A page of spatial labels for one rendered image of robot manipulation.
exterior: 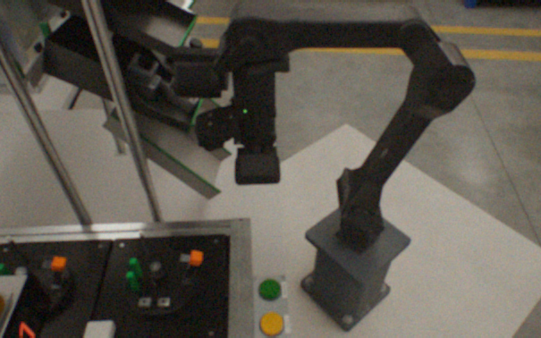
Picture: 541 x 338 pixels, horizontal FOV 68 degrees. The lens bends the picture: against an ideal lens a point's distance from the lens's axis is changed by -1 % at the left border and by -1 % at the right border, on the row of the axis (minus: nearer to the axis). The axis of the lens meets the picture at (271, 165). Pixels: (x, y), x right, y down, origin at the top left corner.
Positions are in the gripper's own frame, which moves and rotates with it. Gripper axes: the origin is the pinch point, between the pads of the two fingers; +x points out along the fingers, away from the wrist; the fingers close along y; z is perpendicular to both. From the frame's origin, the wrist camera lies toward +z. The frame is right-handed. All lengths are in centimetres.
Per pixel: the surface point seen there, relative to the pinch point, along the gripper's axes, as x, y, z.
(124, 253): 28.2, -2.7, 28.6
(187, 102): 3.0, -20.5, 13.5
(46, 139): 6.0, -14.0, 40.0
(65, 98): 39, -76, 68
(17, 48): 21, -80, 78
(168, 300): 24.8, 10.2, 17.1
